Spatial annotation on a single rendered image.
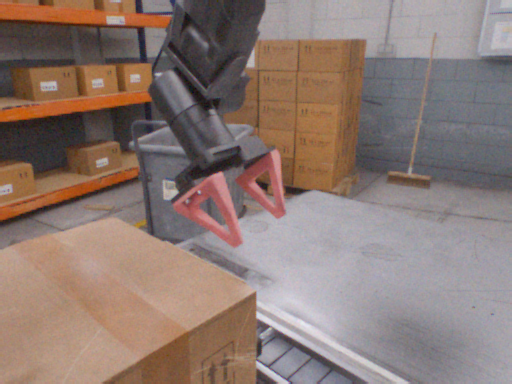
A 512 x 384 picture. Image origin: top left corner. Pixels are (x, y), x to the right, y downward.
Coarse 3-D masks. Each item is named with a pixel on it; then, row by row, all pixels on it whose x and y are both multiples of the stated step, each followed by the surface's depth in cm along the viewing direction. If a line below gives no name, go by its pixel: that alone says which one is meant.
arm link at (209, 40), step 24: (192, 0) 39; (216, 0) 37; (240, 0) 37; (264, 0) 39; (192, 24) 42; (216, 24) 38; (240, 24) 39; (192, 48) 42; (216, 48) 40; (240, 48) 42; (216, 72) 43
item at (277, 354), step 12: (276, 336) 75; (264, 348) 71; (276, 348) 71; (288, 348) 71; (264, 360) 69; (276, 360) 69; (288, 360) 69; (300, 360) 69; (312, 360) 69; (276, 372) 66; (288, 372) 66; (300, 372) 66; (312, 372) 66; (324, 372) 66; (336, 372) 66
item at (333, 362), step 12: (264, 324) 65; (276, 324) 64; (288, 336) 62; (300, 336) 62; (300, 348) 61; (312, 348) 59; (324, 360) 58; (336, 360) 57; (348, 372) 56; (360, 372) 55
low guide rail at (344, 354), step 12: (264, 312) 76; (276, 312) 75; (288, 324) 73; (300, 324) 72; (312, 336) 69; (324, 348) 68; (336, 348) 66; (348, 360) 65; (360, 360) 64; (372, 372) 63; (384, 372) 62
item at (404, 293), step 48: (192, 240) 122; (288, 240) 122; (336, 240) 122; (384, 240) 122; (432, 240) 122; (480, 240) 122; (288, 288) 98; (336, 288) 98; (384, 288) 98; (432, 288) 98; (480, 288) 98; (336, 336) 82; (384, 336) 82; (432, 336) 82; (480, 336) 83
